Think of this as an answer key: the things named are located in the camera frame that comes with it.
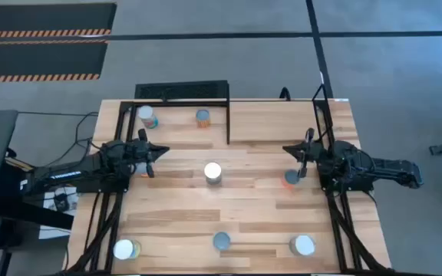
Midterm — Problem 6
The white paper sheet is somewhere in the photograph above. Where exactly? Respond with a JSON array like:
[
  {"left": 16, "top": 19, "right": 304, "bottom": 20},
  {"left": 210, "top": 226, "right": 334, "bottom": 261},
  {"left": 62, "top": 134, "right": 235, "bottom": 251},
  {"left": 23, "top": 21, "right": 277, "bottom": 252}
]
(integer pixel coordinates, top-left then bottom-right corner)
[{"left": 38, "top": 186, "right": 79, "bottom": 241}]

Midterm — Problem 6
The teal tomatoes labelled can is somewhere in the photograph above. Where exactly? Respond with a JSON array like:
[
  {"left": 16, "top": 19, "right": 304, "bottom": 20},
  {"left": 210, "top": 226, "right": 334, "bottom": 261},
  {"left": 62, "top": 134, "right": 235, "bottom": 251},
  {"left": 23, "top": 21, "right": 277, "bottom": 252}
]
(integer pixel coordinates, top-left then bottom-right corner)
[
  {"left": 289, "top": 234, "right": 317, "bottom": 257},
  {"left": 137, "top": 105, "right": 160, "bottom": 130}
]

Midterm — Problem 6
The black floor cable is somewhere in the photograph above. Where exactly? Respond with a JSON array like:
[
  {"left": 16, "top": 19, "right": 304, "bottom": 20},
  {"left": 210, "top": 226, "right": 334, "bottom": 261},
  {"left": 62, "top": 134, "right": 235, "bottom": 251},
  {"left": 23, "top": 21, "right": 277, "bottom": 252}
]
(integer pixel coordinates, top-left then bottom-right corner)
[{"left": 46, "top": 110, "right": 100, "bottom": 168}]

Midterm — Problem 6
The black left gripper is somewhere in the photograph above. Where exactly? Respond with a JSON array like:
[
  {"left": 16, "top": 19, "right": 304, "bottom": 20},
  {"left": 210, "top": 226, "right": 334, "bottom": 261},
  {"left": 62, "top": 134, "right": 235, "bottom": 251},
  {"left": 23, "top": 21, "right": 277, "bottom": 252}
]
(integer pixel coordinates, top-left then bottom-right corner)
[{"left": 130, "top": 129, "right": 170, "bottom": 179}]

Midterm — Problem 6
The red orange patterned can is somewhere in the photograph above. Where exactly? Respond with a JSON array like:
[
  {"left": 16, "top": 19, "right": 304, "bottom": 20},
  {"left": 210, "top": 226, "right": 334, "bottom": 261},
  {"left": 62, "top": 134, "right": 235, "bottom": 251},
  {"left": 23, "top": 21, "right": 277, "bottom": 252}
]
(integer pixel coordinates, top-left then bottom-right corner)
[{"left": 281, "top": 169, "right": 302, "bottom": 189}]

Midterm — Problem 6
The black hazard striped floor mat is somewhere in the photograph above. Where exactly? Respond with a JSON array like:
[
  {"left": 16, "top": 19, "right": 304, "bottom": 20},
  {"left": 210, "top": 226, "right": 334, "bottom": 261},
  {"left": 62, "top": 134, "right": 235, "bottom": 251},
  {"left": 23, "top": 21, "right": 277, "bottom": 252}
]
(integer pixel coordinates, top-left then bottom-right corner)
[
  {"left": 0, "top": 2, "right": 118, "bottom": 39},
  {"left": 0, "top": 39, "right": 110, "bottom": 84}
]

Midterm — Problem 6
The teal yellow labelled can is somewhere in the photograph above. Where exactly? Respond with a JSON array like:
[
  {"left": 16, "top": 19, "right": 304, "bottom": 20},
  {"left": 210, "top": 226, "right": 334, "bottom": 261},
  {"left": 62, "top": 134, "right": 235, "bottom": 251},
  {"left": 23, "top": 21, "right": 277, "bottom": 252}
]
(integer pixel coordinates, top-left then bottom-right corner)
[{"left": 112, "top": 238, "right": 143, "bottom": 261}]

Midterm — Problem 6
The small black device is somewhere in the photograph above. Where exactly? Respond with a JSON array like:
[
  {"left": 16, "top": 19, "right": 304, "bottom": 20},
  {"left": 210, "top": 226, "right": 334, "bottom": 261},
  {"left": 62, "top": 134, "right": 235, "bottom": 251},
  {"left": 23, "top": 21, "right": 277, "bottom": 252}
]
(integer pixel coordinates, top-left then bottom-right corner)
[{"left": 54, "top": 193, "right": 71, "bottom": 210}]

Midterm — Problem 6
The teal salmon can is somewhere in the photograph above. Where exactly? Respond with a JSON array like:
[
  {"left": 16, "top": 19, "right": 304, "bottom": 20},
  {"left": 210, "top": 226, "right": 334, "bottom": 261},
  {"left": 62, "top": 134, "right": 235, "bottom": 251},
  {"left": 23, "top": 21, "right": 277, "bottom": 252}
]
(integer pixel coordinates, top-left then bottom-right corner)
[{"left": 212, "top": 231, "right": 232, "bottom": 252}]

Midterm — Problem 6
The orange waffle pattern can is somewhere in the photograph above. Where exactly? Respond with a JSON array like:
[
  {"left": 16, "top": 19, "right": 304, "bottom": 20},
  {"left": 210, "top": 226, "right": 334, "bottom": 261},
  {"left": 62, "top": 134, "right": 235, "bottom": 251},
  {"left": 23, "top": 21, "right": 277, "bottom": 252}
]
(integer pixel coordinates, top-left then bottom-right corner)
[{"left": 195, "top": 109, "right": 212, "bottom": 129}]

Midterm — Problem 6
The green blue labelled can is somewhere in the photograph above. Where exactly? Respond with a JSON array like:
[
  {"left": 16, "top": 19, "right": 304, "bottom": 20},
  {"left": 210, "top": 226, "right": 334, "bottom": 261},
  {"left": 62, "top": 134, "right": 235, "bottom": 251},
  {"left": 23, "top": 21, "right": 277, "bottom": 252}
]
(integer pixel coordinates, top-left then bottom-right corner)
[{"left": 203, "top": 162, "right": 223, "bottom": 186}]

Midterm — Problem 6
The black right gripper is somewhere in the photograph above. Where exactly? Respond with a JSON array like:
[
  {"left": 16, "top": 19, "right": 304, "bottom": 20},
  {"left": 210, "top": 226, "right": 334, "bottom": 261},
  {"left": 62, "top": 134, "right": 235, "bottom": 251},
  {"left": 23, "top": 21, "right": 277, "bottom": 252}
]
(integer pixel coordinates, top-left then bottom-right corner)
[{"left": 282, "top": 128, "right": 324, "bottom": 179}]

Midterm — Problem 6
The black metal rig frame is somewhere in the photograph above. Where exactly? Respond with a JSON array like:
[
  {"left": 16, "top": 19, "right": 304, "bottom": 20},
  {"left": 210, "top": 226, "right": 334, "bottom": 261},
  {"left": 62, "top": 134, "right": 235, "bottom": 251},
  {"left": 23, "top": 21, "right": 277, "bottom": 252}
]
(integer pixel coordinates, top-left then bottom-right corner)
[{"left": 64, "top": 82, "right": 394, "bottom": 276}]

